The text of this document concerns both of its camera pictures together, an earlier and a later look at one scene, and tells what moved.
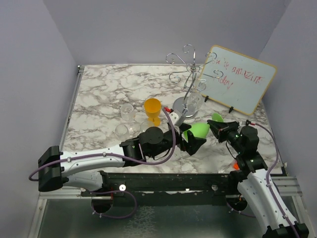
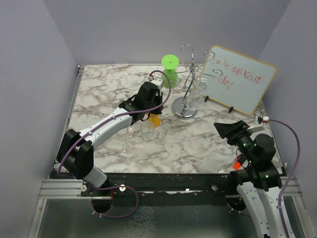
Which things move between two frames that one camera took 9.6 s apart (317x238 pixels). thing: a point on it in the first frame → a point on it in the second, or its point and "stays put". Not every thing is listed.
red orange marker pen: (236, 166) stays put
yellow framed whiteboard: (236, 82) stays put
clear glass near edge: (145, 125) stays put
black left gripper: (193, 143) → (159, 96)
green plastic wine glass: (201, 129) → (170, 62)
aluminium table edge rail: (80, 69) stays put
